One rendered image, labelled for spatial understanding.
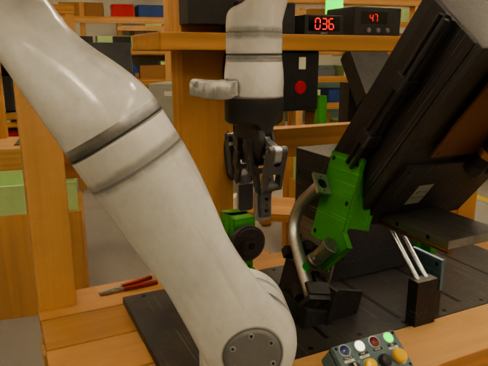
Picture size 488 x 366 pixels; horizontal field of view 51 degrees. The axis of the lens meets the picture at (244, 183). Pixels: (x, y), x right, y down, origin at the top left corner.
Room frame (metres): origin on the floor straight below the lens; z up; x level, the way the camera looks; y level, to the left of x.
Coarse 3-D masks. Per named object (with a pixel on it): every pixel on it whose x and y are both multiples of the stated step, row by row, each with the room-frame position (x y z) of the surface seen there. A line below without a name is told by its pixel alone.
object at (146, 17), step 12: (84, 12) 7.63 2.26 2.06; (96, 12) 7.67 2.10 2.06; (120, 12) 7.74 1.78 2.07; (132, 12) 7.79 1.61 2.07; (144, 12) 7.82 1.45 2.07; (156, 12) 7.87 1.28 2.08; (84, 24) 7.56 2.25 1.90; (96, 36) 7.78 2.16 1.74; (108, 36) 7.67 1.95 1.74; (144, 72) 7.86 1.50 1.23; (156, 72) 7.91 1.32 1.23; (144, 84) 7.74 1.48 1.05; (12, 132) 7.69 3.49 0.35
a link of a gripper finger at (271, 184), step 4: (272, 184) 0.61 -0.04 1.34; (276, 184) 0.61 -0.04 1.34; (268, 188) 0.61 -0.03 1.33; (272, 188) 0.61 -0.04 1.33; (276, 188) 0.61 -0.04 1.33; (260, 192) 0.63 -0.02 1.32; (264, 192) 0.62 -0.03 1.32; (268, 192) 0.63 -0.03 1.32; (260, 196) 0.63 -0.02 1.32; (264, 196) 0.63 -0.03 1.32; (268, 196) 0.63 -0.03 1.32; (260, 200) 0.63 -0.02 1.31; (264, 200) 0.63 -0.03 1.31; (268, 200) 0.63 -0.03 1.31; (260, 204) 0.63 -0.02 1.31; (264, 204) 0.62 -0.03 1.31; (268, 204) 0.63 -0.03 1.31; (260, 208) 0.63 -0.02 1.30; (264, 208) 0.63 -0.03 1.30; (268, 208) 0.63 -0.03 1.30; (260, 212) 0.63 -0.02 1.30; (264, 212) 0.63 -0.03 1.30; (268, 212) 0.63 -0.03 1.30; (260, 216) 0.63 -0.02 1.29; (264, 216) 0.63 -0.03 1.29; (268, 216) 0.63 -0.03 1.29
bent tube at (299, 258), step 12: (324, 180) 1.16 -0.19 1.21; (312, 192) 1.15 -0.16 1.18; (324, 192) 1.13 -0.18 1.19; (300, 204) 1.18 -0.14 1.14; (300, 216) 1.19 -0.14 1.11; (288, 228) 1.19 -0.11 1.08; (300, 240) 1.16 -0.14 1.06; (300, 252) 1.14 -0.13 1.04; (300, 264) 1.11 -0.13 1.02; (300, 276) 1.09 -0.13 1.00
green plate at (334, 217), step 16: (336, 160) 1.16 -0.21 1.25; (352, 160) 1.11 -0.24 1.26; (336, 176) 1.15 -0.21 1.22; (352, 176) 1.10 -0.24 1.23; (336, 192) 1.13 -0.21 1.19; (352, 192) 1.08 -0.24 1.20; (320, 208) 1.16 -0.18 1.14; (336, 208) 1.11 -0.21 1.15; (352, 208) 1.08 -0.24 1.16; (320, 224) 1.14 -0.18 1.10; (336, 224) 1.09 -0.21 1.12; (352, 224) 1.09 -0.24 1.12; (368, 224) 1.11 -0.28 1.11
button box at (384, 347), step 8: (376, 336) 0.90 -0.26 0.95; (344, 344) 0.87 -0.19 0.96; (352, 344) 0.88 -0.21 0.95; (368, 344) 0.88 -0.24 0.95; (384, 344) 0.89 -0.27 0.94; (392, 344) 0.90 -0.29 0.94; (400, 344) 0.90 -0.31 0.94; (328, 352) 0.87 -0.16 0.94; (336, 352) 0.85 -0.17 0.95; (352, 352) 0.86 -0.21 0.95; (360, 352) 0.87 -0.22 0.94; (368, 352) 0.87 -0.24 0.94; (376, 352) 0.87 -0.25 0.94; (384, 352) 0.88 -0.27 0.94; (392, 352) 0.88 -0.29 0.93; (328, 360) 0.87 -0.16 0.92; (336, 360) 0.84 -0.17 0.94; (344, 360) 0.84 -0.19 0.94; (352, 360) 0.85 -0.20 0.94; (360, 360) 0.85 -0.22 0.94; (376, 360) 0.86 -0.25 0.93; (392, 360) 0.87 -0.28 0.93; (408, 360) 0.87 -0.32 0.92
